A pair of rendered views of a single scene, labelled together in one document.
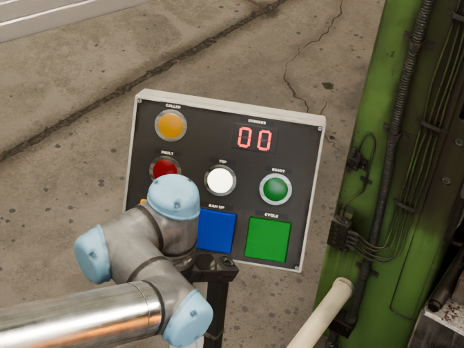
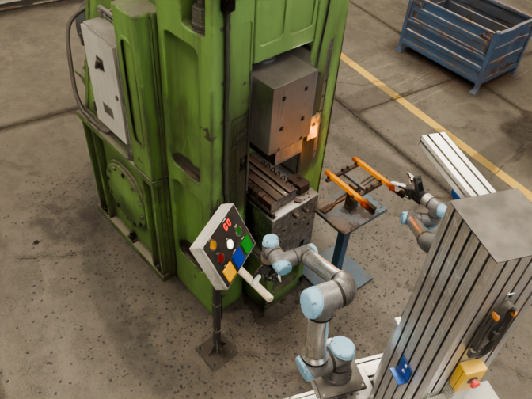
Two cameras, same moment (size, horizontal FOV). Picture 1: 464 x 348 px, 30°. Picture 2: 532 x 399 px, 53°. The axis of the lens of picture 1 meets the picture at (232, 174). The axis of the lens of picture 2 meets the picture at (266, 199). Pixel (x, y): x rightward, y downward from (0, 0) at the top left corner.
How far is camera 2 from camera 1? 198 cm
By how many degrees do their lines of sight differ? 51
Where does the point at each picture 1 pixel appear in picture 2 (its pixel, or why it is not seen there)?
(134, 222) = (279, 252)
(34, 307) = (327, 266)
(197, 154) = (222, 244)
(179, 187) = (271, 237)
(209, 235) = (239, 260)
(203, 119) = (216, 234)
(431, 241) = (241, 210)
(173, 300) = (310, 248)
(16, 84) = not seen: outside the picture
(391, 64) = (218, 176)
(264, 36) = not seen: outside the picture
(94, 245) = (286, 263)
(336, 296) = not seen: hidden behind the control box
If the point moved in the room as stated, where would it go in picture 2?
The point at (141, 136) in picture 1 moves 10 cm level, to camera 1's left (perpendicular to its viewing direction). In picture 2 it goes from (210, 256) to (202, 271)
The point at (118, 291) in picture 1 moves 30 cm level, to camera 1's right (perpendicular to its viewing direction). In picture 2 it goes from (313, 255) to (329, 210)
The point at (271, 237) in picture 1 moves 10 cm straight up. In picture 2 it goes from (247, 242) to (248, 229)
